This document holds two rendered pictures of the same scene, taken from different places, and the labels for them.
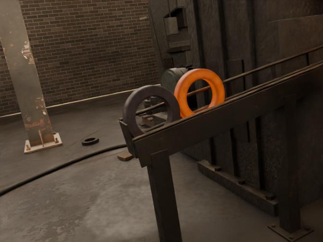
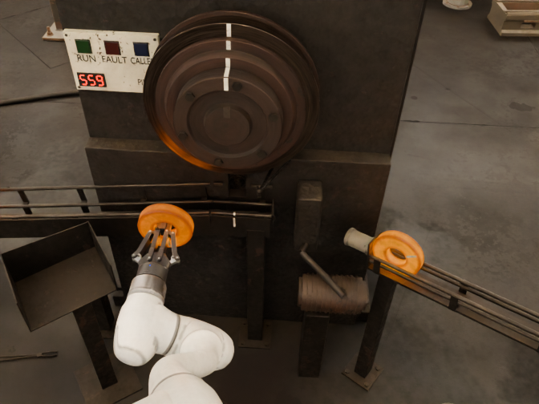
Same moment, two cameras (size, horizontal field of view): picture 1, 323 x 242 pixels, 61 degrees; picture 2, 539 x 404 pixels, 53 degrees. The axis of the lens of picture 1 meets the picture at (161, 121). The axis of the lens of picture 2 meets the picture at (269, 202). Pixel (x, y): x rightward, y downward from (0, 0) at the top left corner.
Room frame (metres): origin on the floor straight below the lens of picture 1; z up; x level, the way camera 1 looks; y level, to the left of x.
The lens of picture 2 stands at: (0.15, -1.60, 1.92)
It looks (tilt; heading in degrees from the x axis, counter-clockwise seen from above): 43 degrees down; 24
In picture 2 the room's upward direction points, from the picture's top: 2 degrees clockwise
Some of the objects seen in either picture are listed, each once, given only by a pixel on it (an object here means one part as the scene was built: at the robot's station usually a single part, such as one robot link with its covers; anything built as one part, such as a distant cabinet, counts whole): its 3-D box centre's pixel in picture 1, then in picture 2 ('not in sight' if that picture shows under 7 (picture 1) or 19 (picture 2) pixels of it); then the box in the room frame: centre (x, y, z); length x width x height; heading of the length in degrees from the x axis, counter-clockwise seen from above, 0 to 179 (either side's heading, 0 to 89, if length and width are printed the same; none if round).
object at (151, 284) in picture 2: not in sight; (147, 291); (0.77, -0.99, 0.83); 0.09 x 0.06 x 0.09; 113
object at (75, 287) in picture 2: not in sight; (82, 329); (0.81, -0.63, 0.36); 0.26 x 0.20 x 0.72; 147
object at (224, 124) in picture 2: not in sight; (228, 121); (1.15, -1.02, 1.11); 0.28 x 0.06 x 0.28; 112
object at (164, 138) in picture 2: not in sight; (232, 100); (1.24, -0.98, 1.11); 0.47 x 0.06 x 0.47; 112
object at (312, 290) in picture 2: not in sight; (325, 328); (1.24, -1.34, 0.27); 0.22 x 0.13 x 0.53; 112
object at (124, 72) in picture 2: not in sight; (116, 62); (1.21, -0.63, 1.15); 0.26 x 0.02 x 0.18; 112
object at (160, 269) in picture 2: not in sight; (153, 268); (0.84, -0.96, 0.83); 0.09 x 0.08 x 0.07; 23
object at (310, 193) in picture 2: not in sight; (307, 216); (1.34, -1.19, 0.68); 0.11 x 0.08 x 0.24; 22
